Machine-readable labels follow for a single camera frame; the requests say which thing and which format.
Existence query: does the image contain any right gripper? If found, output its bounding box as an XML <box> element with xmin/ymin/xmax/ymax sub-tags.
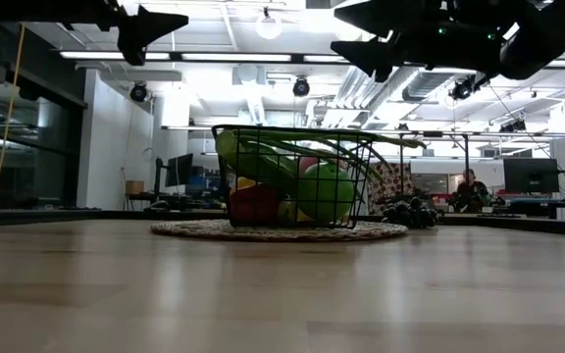
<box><xmin>330</xmin><ymin>0</ymin><xmax>525</xmax><ymax>84</ymax></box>

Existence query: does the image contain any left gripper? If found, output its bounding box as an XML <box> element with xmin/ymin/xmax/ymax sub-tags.
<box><xmin>92</xmin><ymin>0</ymin><xmax>190</xmax><ymax>68</ymax></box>

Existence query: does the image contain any long green beans bunch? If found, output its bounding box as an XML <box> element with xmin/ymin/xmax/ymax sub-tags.
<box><xmin>235</xmin><ymin>127</ymin><xmax>429</xmax><ymax>187</ymax></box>

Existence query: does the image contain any pink peach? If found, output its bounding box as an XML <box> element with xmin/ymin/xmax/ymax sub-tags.
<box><xmin>297</xmin><ymin>155</ymin><xmax>348</xmax><ymax>177</ymax></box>

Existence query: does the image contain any green leafy vegetable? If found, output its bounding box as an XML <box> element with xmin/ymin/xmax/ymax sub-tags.
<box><xmin>215</xmin><ymin>129</ymin><xmax>299</xmax><ymax>197</ymax></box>

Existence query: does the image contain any green apple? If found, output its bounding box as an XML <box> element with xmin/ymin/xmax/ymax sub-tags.
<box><xmin>295</xmin><ymin>161</ymin><xmax>356</xmax><ymax>224</ymax></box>

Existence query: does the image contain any dark purple grapes bunch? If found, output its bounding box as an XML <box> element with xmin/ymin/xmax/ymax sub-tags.
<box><xmin>382</xmin><ymin>196</ymin><xmax>439</xmax><ymax>229</ymax></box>

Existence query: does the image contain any light green mango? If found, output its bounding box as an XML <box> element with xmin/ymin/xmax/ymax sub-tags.
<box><xmin>277</xmin><ymin>197</ymin><xmax>301</xmax><ymax>225</ymax></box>

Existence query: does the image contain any red bell pepper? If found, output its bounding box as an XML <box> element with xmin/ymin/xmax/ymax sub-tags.
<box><xmin>228</xmin><ymin>183</ymin><xmax>281</xmax><ymax>226</ymax></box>

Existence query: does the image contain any black ceiling spotlight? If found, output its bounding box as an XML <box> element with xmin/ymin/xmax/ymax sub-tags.
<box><xmin>129</xmin><ymin>81</ymin><xmax>148</xmax><ymax>103</ymax></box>
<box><xmin>448</xmin><ymin>74</ymin><xmax>480</xmax><ymax>102</ymax></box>
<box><xmin>291</xmin><ymin>76</ymin><xmax>311</xmax><ymax>98</ymax></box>
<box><xmin>499</xmin><ymin>119</ymin><xmax>528</xmax><ymax>133</ymax></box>

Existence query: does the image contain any round white lamp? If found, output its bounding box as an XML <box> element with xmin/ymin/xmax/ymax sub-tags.
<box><xmin>255</xmin><ymin>12</ymin><xmax>284</xmax><ymax>41</ymax></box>

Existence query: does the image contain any black computer monitor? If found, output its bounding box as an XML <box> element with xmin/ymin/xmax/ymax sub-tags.
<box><xmin>502</xmin><ymin>157</ymin><xmax>560</xmax><ymax>194</ymax></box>
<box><xmin>164</xmin><ymin>152</ymin><xmax>195</xmax><ymax>188</ymax></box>

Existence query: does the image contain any black metal rack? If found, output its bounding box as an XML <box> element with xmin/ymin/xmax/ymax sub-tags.
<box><xmin>398</xmin><ymin>129</ymin><xmax>471</xmax><ymax>202</ymax></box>

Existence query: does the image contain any brown patterned cloth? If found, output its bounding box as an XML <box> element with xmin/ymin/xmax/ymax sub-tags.
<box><xmin>368</xmin><ymin>160</ymin><xmax>415</xmax><ymax>216</ymax></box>

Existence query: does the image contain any person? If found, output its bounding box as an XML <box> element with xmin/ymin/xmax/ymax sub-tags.
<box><xmin>451</xmin><ymin>168</ymin><xmax>493</xmax><ymax>214</ymax></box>

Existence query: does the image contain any black wire basket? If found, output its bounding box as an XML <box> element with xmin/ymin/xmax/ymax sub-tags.
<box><xmin>211</xmin><ymin>124</ymin><xmax>378</xmax><ymax>230</ymax></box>

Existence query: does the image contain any yellow cable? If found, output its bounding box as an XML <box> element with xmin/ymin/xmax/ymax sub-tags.
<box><xmin>0</xmin><ymin>23</ymin><xmax>26</xmax><ymax>207</ymax></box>

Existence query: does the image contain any wire mesh basket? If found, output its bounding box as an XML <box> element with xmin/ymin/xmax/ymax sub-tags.
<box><xmin>149</xmin><ymin>218</ymin><xmax>410</xmax><ymax>243</ymax></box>

